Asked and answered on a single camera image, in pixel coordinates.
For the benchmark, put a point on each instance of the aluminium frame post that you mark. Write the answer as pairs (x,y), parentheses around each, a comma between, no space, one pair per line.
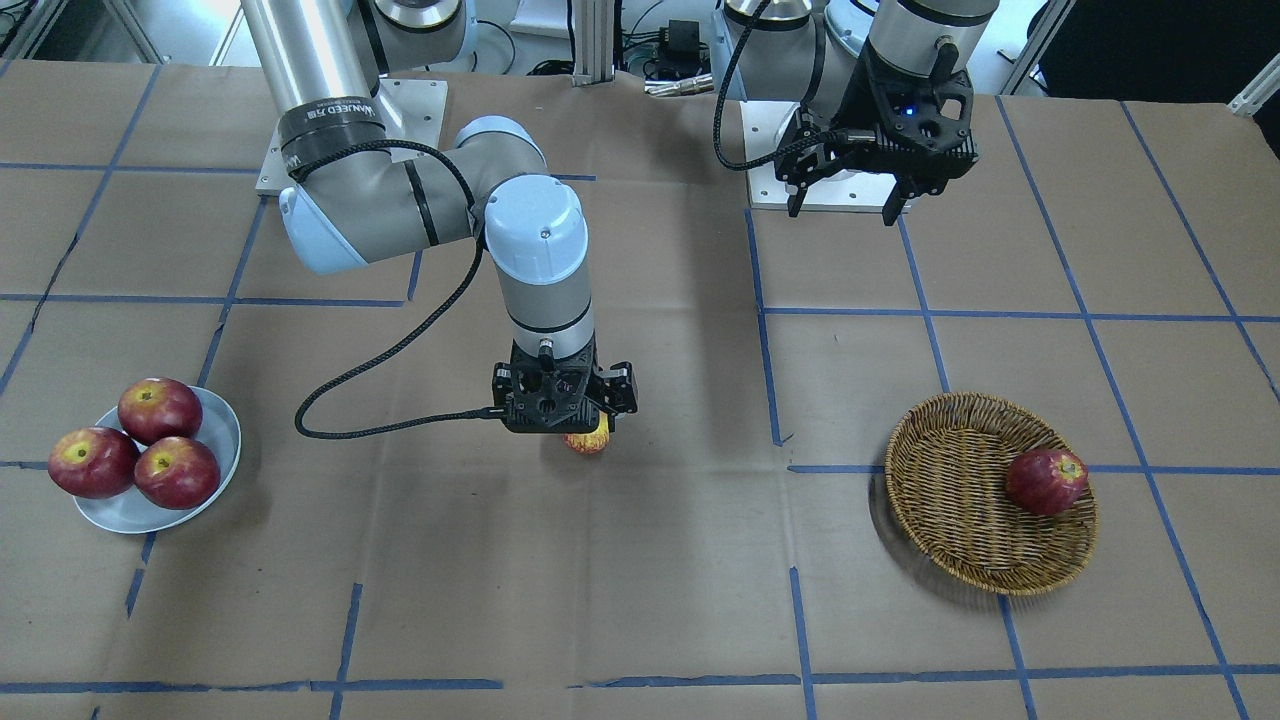
(593,33)

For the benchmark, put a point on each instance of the red apple on plate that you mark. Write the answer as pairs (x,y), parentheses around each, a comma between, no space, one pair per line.
(93,462)
(155,408)
(177,473)

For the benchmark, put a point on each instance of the black gripper with apple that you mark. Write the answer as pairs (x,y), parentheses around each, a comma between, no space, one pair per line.
(621,387)

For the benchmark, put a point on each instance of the woven wicker basket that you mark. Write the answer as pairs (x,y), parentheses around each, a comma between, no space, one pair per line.
(945,468)

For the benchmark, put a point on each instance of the red yellow apple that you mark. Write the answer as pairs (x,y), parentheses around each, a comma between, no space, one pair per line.
(590,443)

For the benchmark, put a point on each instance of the silver robot arm near plate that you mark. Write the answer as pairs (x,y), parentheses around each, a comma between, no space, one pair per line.
(797,52)

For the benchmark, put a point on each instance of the black idle gripper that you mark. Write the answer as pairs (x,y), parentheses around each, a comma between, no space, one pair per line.
(858,107)

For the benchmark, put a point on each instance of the silver robot arm near basket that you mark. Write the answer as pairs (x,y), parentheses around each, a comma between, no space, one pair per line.
(355,194)

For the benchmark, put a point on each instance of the red apple in basket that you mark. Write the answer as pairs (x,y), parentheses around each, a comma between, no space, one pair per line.
(1046,481)

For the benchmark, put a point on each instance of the light blue plate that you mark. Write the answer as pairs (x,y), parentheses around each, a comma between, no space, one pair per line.
(131,513)

